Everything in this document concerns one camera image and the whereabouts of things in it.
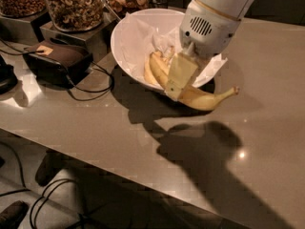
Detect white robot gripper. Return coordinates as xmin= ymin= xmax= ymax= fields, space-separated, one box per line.
xmin=165 ymin=0 xmax=240 ymax=101

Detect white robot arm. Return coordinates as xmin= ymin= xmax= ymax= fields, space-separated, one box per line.
xmin=165 ymin=0 xmax=254 ymax=100

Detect white paper bowl liner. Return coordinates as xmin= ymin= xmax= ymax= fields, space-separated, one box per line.
xmin=118 ymin=11 xmax=228 ymax=89

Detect white ceramic bowl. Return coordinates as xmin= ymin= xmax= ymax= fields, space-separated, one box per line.
xmin=110 ymin=8 xmax=223 ymax=94

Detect right metal jar stand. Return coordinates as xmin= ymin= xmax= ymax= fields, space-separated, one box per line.
xmin=40 ymin=12 xmax=116 ymax=62

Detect metal jar stand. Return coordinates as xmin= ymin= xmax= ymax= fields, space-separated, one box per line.
xmin=40 ymin=12 xmax=116 ymax=62
xmin=0 ymin=10 xmax=51 ymax=45

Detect dark brown box device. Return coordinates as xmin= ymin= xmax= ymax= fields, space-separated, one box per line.
xmin=23 ymin=40 xmax=93 ymax=89

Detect glass jar of cashews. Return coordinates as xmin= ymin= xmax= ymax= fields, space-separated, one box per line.
xmin=45 ymin=0 xmax=103 ymax=32

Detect dark shoe under table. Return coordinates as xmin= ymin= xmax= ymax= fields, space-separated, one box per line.
xmin=35 ymin=152 xmax=64 ymax=187

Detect black round object left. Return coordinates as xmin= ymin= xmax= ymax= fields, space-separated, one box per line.
xmin=0 ymin=55 xmax=18 ymax=94

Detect left metal jar stand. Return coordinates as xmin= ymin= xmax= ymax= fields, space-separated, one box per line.
xmin=0 ymin=10 xmax=51 ymax=45

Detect glass jar of almonds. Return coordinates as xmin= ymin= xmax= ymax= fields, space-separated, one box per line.
xmin=0 ymin=0 xmax=46 ymax=18

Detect dark shoe lower left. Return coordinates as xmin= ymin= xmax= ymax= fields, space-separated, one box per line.
xmin=0 ymin=200 xmax=29 ymax=229

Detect black cable on table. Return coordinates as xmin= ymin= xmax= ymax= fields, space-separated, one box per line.
xmin=0 ymin=36 xmax=115 ymax=102

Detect black floor cables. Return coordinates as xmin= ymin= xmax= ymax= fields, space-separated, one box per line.
xmin=0 ymin=140 xmax=87 ymax=229

